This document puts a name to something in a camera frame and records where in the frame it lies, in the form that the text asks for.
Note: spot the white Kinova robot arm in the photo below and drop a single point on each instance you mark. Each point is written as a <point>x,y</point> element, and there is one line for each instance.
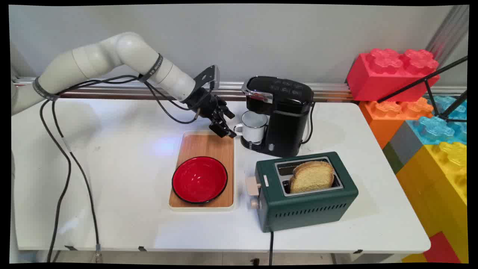
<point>93,59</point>

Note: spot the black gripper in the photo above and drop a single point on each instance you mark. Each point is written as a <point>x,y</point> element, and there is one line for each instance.
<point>203,102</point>

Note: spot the white enamel mug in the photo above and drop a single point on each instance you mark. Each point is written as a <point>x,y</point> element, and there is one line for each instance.
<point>254,129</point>

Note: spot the big orange toy brick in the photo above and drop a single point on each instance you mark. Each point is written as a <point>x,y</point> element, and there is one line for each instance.
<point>384,117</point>

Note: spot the flat red toy brick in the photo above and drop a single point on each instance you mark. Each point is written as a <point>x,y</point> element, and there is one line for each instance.
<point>442,248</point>

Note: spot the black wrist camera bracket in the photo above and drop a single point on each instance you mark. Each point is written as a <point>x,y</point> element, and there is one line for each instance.
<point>207,77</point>

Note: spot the beige toaster knob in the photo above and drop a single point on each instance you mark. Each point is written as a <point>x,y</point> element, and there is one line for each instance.
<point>254,203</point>

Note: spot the red bowl black rim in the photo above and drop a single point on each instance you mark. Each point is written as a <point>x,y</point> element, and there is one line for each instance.
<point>199,180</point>

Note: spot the slanted aluminium profile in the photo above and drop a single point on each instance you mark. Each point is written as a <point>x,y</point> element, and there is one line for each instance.
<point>448,31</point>

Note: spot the green toaster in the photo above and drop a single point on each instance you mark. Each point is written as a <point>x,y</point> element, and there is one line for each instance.
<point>306,209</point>

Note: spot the black tripod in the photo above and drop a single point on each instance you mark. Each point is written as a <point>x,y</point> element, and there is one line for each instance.
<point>429,93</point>

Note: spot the beige toaster lever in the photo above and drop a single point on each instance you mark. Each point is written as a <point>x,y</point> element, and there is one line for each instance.
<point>253,185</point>

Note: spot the big grey toy brick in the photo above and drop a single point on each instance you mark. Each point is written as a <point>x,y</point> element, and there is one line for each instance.
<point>405,145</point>

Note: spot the toasted bread slice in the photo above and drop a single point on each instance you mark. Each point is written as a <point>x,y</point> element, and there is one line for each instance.
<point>312,177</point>

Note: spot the big yellow toy brick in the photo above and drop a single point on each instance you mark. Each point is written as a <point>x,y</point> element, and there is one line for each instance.
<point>437,194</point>

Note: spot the big red toy brick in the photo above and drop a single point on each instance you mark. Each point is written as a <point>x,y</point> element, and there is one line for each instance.
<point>388,80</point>

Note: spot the wooden tray white rim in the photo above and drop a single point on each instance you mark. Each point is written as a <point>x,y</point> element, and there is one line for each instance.
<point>203,147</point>

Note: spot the big translucent blue toy brick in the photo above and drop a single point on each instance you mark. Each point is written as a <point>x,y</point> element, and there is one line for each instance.
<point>435,129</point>

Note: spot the black coffee machine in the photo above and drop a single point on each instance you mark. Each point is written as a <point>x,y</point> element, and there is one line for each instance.
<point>287,123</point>

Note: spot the horizontal aluminium wall rail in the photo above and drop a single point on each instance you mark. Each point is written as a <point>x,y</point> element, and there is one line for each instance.
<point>112,86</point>

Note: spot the big dark green toy brick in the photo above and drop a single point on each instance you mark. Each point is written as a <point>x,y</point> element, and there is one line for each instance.
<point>392,157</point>

